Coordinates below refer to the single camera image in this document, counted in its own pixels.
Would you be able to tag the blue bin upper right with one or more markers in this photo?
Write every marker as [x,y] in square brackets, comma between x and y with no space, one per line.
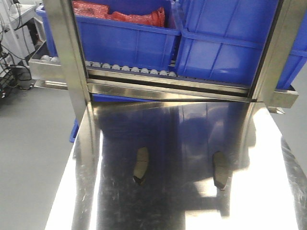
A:
[222,40]

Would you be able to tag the grey brake pad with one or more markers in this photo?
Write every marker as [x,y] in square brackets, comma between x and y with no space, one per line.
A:
[220,170]
[141,165]

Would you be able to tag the blue bin on floor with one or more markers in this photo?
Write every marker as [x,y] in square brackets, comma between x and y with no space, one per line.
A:
[74,131]

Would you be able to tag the steel roller rack frame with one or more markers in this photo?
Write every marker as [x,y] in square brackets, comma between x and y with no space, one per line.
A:
[71,72]

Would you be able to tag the white equipment rack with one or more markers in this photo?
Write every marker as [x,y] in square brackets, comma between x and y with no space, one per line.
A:
[19,37]

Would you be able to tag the blue bin upper left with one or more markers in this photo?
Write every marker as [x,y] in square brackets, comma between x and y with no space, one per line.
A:
[130,44]

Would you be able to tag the red plastic bag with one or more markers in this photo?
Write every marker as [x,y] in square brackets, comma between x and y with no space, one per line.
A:
[101,11]

